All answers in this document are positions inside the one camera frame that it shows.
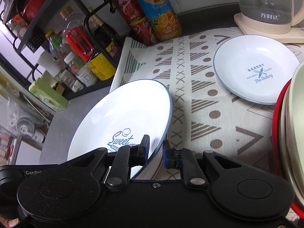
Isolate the cream kettle base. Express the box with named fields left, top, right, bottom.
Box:
left=234, top=13, right=303, bottom=43

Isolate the pale green bowl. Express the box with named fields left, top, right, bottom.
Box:
left=286, top=63, right=303, bottom=188
left=279, top=88, right=303, bottom=205

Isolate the glass electric kettle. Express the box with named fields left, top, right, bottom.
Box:
left=239, top=0, right=303, bottom=26

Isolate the white plate Bakery print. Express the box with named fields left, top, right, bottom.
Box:
left=213, top=35, right=300, bottom=105

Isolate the red black bowl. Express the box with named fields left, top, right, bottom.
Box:
left=272, top=80, right=303, bottom=219

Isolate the black metal kitchen rack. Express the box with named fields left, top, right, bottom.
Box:
left=1, top=0, right=130, bottom=89

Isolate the patterned woven table mat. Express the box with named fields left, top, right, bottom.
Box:
left=111, top=27, right=275, bottom=172

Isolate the white cap seasoning jar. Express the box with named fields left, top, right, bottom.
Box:
left=64, top=52, right=97, bottom=87

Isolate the person's left hand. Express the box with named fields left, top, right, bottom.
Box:
left=0, top=217, right=20, bottom=228

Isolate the dark soy sauce bottle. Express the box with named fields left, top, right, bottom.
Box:
left=86, top=7, right=120, bottom=82

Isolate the orange juice bottle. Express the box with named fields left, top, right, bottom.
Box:
left=137, top=0, right=182, bottom=41

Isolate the green carton box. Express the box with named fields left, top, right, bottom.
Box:
left=28, top=78, right=69, bottom=112

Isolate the white plate Sweet print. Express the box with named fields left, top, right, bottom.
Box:
left=67, top=79, right=173, bottom=180

